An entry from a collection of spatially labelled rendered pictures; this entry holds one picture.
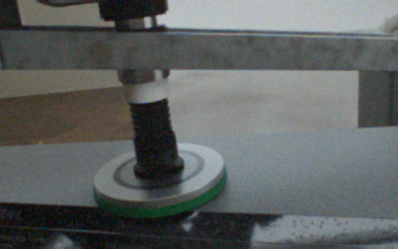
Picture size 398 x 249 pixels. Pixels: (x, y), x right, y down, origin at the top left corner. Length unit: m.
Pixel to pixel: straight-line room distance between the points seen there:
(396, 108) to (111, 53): 1.30
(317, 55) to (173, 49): 0.21
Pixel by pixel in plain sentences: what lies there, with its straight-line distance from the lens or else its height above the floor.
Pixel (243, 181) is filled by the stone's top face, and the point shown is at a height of 0.86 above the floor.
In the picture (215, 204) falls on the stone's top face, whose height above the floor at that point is 0.86.
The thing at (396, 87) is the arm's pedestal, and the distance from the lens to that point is 1.64.
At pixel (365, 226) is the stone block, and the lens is 0.56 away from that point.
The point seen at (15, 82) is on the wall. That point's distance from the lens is 6.41.
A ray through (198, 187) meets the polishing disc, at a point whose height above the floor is 0.89.
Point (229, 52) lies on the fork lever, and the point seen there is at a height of 1.07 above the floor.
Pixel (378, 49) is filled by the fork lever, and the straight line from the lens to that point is 0.65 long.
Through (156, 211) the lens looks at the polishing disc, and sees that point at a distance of 0.56.
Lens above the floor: 1.16
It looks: 19 degrees down
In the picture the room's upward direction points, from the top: 7 degrees counter-clockwise
